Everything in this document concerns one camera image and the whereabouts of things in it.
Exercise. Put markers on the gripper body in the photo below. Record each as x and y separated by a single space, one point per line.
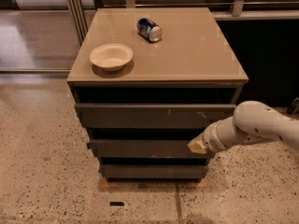
209 139

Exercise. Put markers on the grey top drawer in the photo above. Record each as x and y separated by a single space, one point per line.
124 116

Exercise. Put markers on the grey drawer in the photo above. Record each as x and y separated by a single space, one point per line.
142 148
115 171
124 116

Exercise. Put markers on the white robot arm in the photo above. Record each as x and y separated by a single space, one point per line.
252 123

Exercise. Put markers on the grey drawer cabinet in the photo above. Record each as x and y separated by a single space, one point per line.
192 64

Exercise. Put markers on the grey bottom drawer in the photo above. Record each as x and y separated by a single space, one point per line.
115 171

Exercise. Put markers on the grey middle drawer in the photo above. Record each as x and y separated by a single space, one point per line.
142 148

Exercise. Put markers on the dark object on floor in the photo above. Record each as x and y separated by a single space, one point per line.
294 105

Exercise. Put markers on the white paper bowl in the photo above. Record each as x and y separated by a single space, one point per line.
111 57

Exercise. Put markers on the blue soda can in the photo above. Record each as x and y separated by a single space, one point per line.
149 30

